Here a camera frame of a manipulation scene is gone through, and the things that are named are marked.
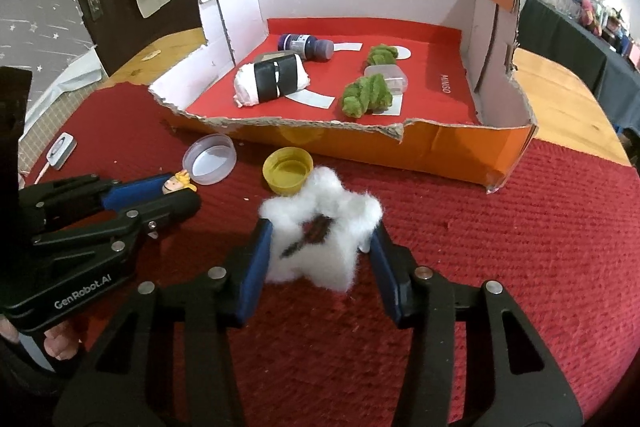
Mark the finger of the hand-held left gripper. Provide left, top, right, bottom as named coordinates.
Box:
left=32, top=191, right=203, bottom=269
left=20, top=173, right=174, bottom=229

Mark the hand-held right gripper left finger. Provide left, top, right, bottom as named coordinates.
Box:
left=52, top=217, right=275, bottom=427

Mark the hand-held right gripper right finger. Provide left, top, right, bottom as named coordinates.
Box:
left=370, top=222, right=586, bottom=427

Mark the small doll figure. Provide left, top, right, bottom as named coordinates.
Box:
left=161, top=171, right=197, bottom=195

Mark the white fluffy star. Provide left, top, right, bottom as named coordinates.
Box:
left=258, top=167, right=383, bottom=292

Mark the orange cardboard box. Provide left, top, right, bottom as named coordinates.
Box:
left=148, top=0, right=538, bottom=194

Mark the white roll with black tape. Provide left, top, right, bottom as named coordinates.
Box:
left=234, top=53, right=310, bottom=108

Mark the large green fuzzy bundle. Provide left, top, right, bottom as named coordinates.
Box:
left=341, top=73, right=403, bottom=122

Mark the small clear plastic box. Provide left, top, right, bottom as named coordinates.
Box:
left=364, top=65, right=409, bottom=95

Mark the person's left hand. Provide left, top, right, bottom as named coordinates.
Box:
left=42, top=322, right=81, bottom=360

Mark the clear round plastic lid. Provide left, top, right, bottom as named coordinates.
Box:
left=182, top=134, right=237, bottom=186

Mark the small white device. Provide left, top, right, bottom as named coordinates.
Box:
left=47, top=133, right=77, bottom=170

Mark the yellow bottle cap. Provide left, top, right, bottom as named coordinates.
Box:
left=263, top=147, right=315, bottom=196

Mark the red woven mat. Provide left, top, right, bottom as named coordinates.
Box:
left=20, top=82, right=640, bottom=427

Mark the white plastic sheet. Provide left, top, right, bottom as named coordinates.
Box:
left=20, top=44, right=103, bottom=142

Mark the dark blue bottle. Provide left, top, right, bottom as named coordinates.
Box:
left=277, top=33, right=335, bottom=61

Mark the small green fuzzy ball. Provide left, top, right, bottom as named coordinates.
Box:
left=367, top=44, right=399, bottom=66

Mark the dark tablecloth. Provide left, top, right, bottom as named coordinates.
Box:
left=517, top=0, right=640, bottom=132

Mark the row of colourful items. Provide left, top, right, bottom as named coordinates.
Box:
left=565, top=0, right=640, bottom=70

